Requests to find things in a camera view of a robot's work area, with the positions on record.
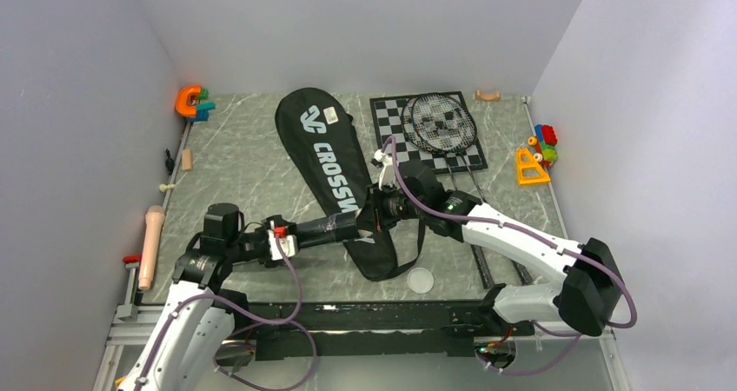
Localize beige rolling pin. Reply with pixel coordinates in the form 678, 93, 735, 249
138, 205, 165, 291

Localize small wooden block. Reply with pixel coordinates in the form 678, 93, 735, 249
180, 149, 193, 171

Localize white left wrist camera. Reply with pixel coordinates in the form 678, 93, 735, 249
267, 227, 299, 261

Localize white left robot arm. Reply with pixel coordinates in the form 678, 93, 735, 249
115, 202, 298, 390

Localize orange letter toy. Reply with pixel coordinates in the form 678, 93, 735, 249
175, 84, 203, 118

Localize black white chessboard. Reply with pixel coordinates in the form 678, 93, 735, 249
369, 95, 488, 175

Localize teal green toy blocks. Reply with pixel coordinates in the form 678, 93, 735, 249
191, 87, 216, 123

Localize colourful brick toy stack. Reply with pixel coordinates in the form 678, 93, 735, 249
528, 124, 558, 169

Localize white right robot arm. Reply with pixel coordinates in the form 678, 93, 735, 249
356, 153, 624, 336

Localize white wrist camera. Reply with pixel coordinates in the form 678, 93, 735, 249
371, 149, 396, 188
267, 227, 299, 261

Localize red clamp knob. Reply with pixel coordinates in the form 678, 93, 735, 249
123, 255, 142, 265

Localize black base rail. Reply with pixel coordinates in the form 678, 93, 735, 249
221, 290, 534, 361

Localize yellow triangle toy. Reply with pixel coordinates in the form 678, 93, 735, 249
515, 148, 551, 187

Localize small black figure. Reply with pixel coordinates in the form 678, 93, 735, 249
164, 149, 176, 176

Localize white chess pawn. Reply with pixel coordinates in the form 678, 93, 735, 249
158, 183, 176, 193

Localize wooden arch block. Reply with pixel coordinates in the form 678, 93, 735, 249
475, 89, 501, 103

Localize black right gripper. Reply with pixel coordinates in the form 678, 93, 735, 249
352, 181, 428, 232

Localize white round tube lid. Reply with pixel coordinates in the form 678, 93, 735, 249
407, 268, 435, 295

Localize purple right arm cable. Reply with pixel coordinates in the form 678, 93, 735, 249
382, 135, 639, 377

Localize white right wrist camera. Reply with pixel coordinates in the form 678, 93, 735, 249
371, 149, 396, 188

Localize black racket bag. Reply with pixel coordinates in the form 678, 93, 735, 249
275, 87, 416, 282

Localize black shuttlecock tube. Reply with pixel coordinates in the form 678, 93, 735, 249
287, 212, 362, 249

